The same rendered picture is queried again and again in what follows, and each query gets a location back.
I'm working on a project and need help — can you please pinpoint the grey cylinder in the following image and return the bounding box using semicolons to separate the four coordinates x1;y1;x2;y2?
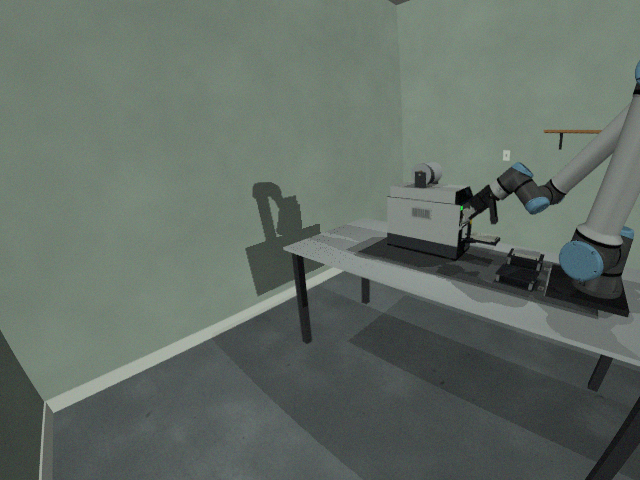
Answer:
411;162;443;184

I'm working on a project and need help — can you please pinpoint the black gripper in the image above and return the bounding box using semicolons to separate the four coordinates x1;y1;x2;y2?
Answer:
461;184;500;224

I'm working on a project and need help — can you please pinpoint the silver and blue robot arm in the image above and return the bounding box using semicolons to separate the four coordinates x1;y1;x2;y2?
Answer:
490;60;640;299

